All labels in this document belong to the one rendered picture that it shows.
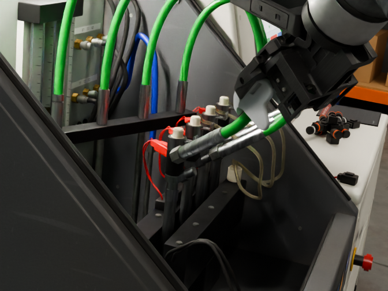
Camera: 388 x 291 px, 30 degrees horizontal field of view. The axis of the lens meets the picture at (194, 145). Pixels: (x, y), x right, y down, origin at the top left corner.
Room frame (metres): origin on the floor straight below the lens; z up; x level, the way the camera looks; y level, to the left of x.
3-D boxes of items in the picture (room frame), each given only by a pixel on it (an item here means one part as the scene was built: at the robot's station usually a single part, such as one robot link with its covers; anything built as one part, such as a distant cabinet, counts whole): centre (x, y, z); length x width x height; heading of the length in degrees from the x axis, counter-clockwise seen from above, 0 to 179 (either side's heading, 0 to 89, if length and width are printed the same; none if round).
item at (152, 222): (1.14, -0.01, 0.91); 0.34 x 0.10 x 0.15; 163
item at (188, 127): (1.10, -0.01, 1.03); 0.05 x 0.03 x 0.21; 73
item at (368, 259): (1.37, -0.37, 0.80); 0.05 x 0.04 x 0.05; 163
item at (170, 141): (1.02, 0.02, 1.03); 0.05 x 0.03 x 0.21; 73
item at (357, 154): (1.65, -0.32, 0.97); 0.70 x 0.22 x 0.03; 163
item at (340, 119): (1.69, -0.33, 1.01); 0.23 x 0.11 x 0.06; 163
